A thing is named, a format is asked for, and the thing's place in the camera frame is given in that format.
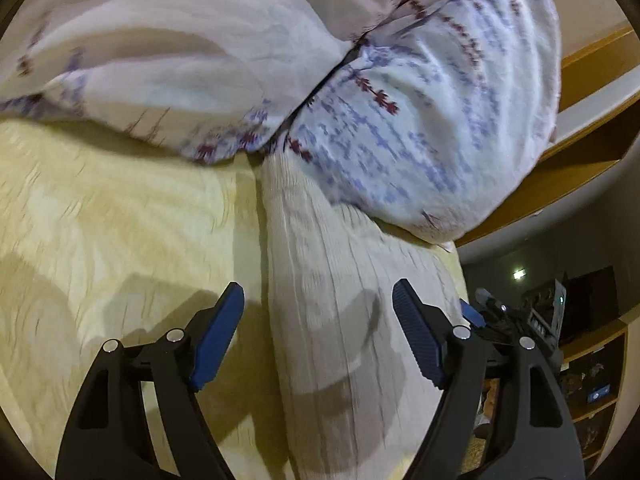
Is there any floral pink and white pillow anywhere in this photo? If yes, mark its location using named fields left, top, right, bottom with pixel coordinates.
left=0, top=0, right=561, bottom=250

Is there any yellow patterned bed sheet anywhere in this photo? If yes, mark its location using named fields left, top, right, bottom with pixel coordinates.
left=0, top=120, right=468, bottom=480

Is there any wooden bed headboard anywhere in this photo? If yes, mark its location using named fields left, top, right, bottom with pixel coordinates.
left=452, top=25, right=640, bottom=251

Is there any black monitor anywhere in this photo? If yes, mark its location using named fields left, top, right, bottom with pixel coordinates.
left=565, top=266, right=620, bottom=335

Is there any cream cable-knit sweater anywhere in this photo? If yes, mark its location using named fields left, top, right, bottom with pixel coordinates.
left=257, top=152, right=463, bottom=480

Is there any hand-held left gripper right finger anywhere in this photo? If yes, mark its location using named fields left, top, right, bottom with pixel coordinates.
left=391, top=278, right=586, bottom=480

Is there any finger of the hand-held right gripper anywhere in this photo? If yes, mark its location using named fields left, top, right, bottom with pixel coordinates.
left=460, top=300, right=506, bottom=333

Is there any wooden shelf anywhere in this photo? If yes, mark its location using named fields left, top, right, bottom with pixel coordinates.
left=557, top=320, right=632, bottom=463

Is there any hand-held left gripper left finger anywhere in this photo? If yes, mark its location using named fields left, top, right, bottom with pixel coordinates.
left=55, top=281, right=246, bottom=480

